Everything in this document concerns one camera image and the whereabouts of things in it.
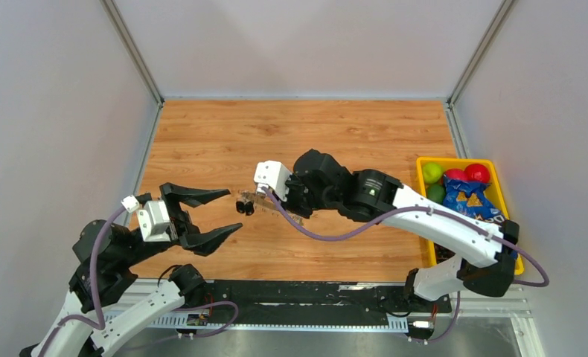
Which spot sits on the metal keyring plate with rings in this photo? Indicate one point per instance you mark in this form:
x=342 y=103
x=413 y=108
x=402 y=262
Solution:
x=249 y=202

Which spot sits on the red ball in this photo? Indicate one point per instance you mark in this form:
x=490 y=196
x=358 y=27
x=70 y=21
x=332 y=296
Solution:
x=477 y=172

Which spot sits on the yellow plastic bin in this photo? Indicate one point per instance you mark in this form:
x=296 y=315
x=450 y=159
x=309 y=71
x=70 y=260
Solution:
x=493 y=192

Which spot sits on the purple grapes bunch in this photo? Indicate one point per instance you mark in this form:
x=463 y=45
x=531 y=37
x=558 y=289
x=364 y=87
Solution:
x=441 y=253

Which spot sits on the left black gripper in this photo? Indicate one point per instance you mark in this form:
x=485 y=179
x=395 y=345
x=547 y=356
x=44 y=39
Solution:
x=181 y=224

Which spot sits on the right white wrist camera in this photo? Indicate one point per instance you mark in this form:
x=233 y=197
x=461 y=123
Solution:
x=272 y=175

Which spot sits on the slotted cable duct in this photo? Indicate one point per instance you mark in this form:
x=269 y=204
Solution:
x=284 y=317

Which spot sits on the pink ball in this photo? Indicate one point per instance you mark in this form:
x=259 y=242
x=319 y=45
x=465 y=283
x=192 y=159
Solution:
x=456 y=174

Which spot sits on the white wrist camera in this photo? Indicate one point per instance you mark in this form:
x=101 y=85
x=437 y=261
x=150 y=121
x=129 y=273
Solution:
x=153 y=219
x=272 y=175

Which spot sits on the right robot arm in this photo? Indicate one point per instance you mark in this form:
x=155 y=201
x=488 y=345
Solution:
x=483 y=261

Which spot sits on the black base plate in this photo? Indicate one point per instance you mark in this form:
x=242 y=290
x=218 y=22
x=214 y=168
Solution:
x=239 y=294

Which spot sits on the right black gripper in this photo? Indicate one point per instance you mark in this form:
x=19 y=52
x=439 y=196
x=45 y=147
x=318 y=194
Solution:
x=289 y=203

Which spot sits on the dark green ball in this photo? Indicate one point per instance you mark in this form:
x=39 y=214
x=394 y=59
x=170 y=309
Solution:
x=436 y=193

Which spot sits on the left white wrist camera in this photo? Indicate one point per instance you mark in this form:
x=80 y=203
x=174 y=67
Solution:
x=153 y=219

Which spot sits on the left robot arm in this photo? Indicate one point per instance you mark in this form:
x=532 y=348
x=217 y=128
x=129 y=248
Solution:
x=107 y=250

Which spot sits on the blue chips bag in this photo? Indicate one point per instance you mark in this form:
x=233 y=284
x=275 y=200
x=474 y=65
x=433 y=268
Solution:
x=469 y=199

